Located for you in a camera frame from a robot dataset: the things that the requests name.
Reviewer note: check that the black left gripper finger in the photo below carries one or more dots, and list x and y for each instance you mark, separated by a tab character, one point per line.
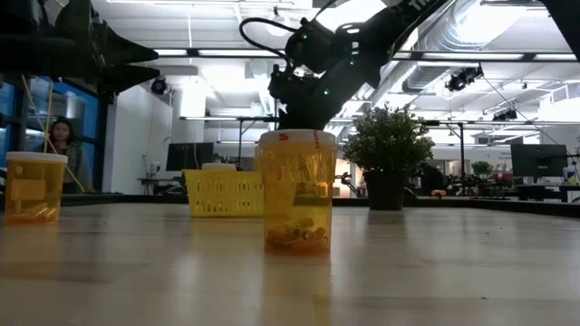
124	50
122	77

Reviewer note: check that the white cup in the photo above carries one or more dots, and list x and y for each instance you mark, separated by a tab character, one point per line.
296	181
34	190

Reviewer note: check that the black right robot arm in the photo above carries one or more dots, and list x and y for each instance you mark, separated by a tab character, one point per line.
389	27

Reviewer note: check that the yellow plastic basket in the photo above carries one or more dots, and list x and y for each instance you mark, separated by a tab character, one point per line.
217	192

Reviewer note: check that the black ceiling spotlight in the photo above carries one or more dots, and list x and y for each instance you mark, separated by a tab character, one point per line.
158	85
462	78
505	115

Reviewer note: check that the green potted plant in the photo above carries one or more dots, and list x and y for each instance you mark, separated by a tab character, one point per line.
387	145

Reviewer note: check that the black metal rack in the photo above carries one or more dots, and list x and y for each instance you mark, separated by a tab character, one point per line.
461	149
213	118

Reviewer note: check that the person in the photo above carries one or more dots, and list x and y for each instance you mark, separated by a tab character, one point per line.
68	158

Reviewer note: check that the black computer monitor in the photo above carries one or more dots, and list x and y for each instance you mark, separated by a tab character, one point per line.
190	156
539	160

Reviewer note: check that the small green background plant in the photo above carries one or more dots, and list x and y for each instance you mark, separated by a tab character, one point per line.
481	168

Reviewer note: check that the dark office desk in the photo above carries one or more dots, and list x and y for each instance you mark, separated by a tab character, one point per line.
544	188

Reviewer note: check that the silver ventilation duct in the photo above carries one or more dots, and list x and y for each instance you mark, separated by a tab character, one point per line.
426	68

